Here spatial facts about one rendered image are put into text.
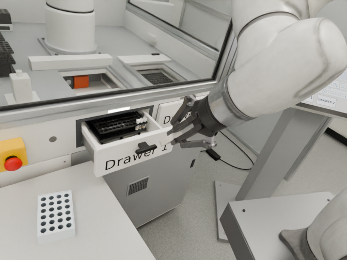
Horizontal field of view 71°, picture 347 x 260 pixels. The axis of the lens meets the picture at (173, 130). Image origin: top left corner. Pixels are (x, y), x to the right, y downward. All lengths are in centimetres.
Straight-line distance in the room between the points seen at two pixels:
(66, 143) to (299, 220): 74
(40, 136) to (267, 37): 65
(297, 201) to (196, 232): 95
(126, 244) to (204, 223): 111
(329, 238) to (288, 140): 93
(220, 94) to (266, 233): 45
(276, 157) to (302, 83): 123
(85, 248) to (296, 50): 63
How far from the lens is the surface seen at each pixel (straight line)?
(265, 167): 162
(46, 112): 76
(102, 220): 76
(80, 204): 79
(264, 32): 40
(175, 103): 97
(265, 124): 244
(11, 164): 75
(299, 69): 36
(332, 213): 65
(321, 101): 134
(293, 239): 77
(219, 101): 43
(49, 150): 85
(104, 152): 71
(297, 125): 147
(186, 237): 168
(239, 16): 46
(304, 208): 89
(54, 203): 76
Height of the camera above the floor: 139
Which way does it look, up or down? 35 degrees down
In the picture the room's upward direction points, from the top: 15 degrees clockwise
